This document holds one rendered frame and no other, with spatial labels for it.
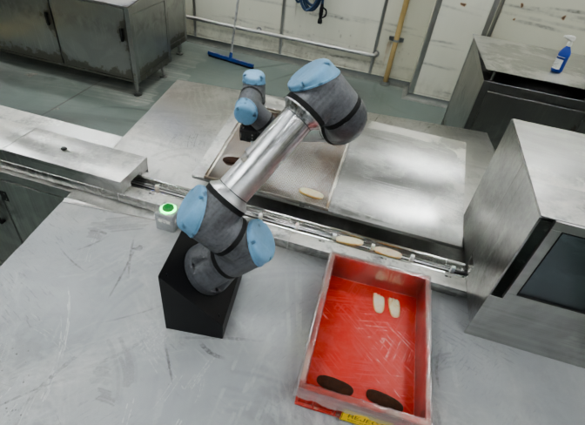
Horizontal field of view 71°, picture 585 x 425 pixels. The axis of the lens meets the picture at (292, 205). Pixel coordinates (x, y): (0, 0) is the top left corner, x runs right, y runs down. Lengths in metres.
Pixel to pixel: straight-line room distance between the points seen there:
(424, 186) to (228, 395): 1.08
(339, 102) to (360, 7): 3.97
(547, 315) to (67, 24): 4.10
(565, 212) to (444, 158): 0.82
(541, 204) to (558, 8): 3.99
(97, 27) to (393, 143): 3.01
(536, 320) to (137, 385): 1.09
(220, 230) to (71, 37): 3.60
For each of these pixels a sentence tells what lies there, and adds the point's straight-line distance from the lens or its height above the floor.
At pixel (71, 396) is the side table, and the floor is 0.82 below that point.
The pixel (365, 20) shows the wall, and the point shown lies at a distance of 4.97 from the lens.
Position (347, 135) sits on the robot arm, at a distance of 1.06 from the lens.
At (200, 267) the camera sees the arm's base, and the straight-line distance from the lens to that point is 1.12.
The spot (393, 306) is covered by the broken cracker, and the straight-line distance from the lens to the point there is 1.38.
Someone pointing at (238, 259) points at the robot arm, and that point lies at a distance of 1.05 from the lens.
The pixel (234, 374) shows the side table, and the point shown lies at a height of 0.82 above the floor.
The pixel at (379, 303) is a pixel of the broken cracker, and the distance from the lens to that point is 1.37.
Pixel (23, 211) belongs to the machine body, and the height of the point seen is 0.60.
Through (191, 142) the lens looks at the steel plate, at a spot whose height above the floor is 0.82.
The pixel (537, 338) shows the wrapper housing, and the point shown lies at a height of 0.89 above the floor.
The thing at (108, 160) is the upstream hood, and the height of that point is 0.92.
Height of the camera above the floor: 1.87
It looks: 40 degrees down
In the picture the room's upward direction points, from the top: 8 degrees clockwise
